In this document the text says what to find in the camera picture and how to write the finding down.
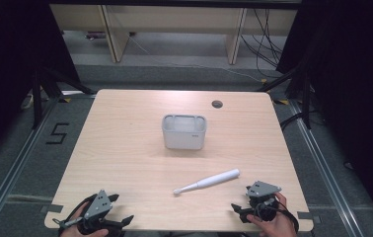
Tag person's right hand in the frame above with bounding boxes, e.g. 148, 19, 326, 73
246, 192, 298, 237

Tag black metal stand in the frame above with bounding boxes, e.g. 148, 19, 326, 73
257, 64, 313, 130
31, 66, 94, 130

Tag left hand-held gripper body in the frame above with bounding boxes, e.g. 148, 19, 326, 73
51, 189, 125, 237

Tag dark curtain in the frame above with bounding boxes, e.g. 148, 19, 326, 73
275, 0, 373, 228
0, 0, 81, 167

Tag white plastic storage box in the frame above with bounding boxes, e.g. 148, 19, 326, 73
161, 113, 208, 151

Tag white electric toothbrush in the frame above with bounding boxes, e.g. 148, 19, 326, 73
172, 168, 242, 196

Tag person's left hand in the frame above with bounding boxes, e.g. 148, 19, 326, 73
59, 201, 110, 237

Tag black tape patch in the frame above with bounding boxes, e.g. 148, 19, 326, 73
38, 203, 65, 214
296, 210, 323, 225

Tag thick black floor cable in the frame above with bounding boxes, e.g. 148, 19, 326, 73
278, 111, 308, 131

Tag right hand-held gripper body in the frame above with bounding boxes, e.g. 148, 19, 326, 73
245, 180, 282, 222

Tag metal floor rail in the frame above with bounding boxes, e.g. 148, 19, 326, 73
0, 96, 61, 237
287, 98, 366, 237

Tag black hanging cables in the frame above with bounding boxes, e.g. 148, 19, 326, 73
239, 8, 285, 79

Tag black wrist strap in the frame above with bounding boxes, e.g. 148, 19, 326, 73
57, 193, 98, 237
272, 197, 300, 235

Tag beige wooden desk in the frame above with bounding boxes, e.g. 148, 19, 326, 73
49, 3, 299, 65

